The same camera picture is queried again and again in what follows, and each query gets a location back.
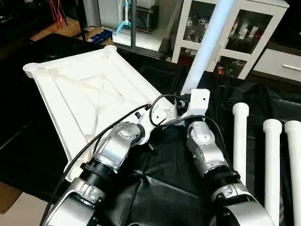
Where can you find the white plastic table leg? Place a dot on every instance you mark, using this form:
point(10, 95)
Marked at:
point(241, 136)
point(272, 165)
point(294, 174)
point(207, 42)

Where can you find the white plastic table top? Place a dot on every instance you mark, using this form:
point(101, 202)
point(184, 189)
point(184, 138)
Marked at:
point(84, 89)

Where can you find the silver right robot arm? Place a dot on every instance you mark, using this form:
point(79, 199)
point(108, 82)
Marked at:
point(207, 150)

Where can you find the grey metal pole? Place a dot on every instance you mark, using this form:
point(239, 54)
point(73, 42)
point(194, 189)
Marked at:
point(134, 23)

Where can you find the light blue mop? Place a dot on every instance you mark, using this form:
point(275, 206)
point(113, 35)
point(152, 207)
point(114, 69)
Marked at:
point(123, 21)

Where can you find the white glass door cabinet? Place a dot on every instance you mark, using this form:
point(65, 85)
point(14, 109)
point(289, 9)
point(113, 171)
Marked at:
point(254, 28)

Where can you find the brown cardboard box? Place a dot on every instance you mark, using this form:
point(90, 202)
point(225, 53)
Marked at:
point(99, 36)

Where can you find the white drawer unit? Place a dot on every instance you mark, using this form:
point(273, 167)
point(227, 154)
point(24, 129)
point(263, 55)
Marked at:
point(282, 66)

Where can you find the white appliance cabinet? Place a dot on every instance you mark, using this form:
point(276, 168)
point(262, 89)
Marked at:
point(113, 12)

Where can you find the black work mat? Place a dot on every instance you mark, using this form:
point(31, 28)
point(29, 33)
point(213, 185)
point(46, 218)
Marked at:
point(28, 155)

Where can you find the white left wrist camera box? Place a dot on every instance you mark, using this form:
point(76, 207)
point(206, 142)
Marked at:
point(151, 125)

